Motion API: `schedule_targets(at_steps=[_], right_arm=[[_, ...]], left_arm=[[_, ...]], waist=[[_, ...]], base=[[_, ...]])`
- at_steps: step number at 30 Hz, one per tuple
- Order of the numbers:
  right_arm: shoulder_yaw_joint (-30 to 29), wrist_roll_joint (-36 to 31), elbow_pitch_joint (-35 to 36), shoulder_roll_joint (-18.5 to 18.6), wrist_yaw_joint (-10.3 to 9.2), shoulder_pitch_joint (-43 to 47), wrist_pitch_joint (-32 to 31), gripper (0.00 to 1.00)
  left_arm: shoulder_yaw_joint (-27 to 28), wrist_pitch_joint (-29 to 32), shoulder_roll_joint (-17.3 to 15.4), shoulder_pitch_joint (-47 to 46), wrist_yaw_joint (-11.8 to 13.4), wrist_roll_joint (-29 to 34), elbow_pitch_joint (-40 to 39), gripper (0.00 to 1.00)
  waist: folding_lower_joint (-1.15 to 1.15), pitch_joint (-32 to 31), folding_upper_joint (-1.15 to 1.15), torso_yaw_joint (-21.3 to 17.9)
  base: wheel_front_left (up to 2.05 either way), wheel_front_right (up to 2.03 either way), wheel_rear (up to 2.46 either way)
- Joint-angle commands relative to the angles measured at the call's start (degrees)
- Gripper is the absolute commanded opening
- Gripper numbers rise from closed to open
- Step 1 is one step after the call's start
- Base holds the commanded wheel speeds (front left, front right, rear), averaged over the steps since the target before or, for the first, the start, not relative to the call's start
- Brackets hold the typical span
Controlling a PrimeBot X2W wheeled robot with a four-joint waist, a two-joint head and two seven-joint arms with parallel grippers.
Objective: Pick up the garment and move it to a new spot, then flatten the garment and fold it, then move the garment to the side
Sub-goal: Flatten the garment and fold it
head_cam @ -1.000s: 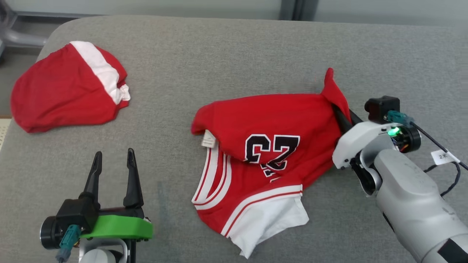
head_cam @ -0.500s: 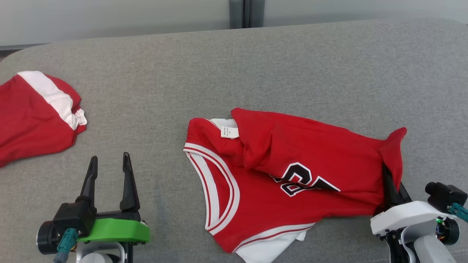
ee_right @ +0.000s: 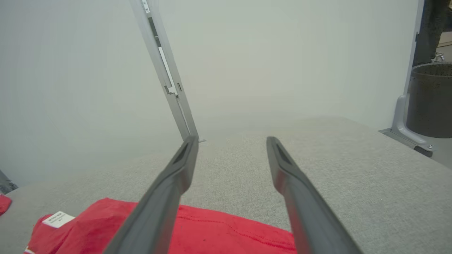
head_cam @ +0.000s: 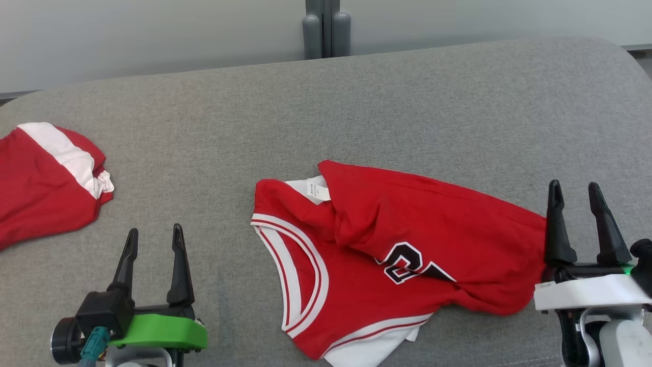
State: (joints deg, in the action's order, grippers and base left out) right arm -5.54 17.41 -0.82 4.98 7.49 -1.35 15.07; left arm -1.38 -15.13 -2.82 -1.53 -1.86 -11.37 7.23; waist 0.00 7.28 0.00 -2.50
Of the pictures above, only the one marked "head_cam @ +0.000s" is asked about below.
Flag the teal left cable connector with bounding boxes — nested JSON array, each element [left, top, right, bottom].
[[77, 326, 111, 367]]

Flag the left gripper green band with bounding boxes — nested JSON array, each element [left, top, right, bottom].
[[108, 223, 209, 353]]

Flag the red shorts white stripe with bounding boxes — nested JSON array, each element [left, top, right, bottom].
[[0, 122, 115, 251]]

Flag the red basketball jersey white trim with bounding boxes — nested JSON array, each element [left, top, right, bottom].
[[250, 160, 548, 367]]

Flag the grey partition post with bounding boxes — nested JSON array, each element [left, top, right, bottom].
[[302, 0, 352, 60]]

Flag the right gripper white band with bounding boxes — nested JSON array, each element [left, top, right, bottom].
[[534, 180, 652, 312]]

